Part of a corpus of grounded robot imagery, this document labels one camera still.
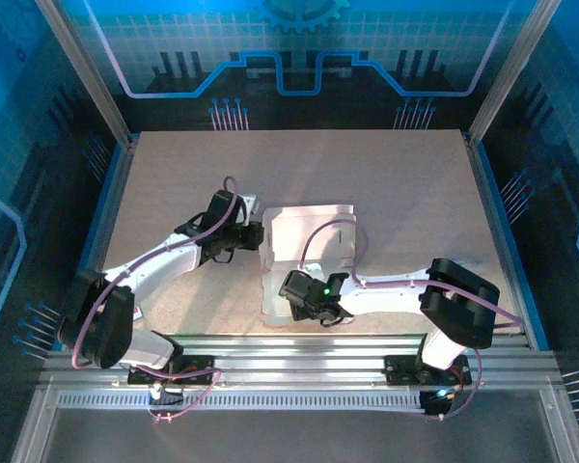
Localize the pink paper box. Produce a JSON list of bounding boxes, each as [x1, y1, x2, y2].
[[260, 202, 359, 330]]

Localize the control board with lights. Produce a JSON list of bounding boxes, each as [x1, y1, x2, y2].
[[420, 388, 459, 417]]

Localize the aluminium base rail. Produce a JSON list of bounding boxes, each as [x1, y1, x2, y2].
[[41, 332, 565, 392]]

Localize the slotted cable duct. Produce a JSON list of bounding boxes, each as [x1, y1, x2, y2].
[[56, 391, 428, 412]]

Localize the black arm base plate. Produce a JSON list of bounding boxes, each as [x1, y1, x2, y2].
[[126, 354, 217, 387], [383, 354, 474, 387]]

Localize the aluminium side rail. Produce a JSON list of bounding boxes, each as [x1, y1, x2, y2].
[[60, 132, 139, 348], [462, 129, 551, 348]]

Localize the aluminium frame post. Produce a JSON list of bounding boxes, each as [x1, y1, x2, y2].
[[466, 0, 564, 144], [34, 0, 132, 146]]

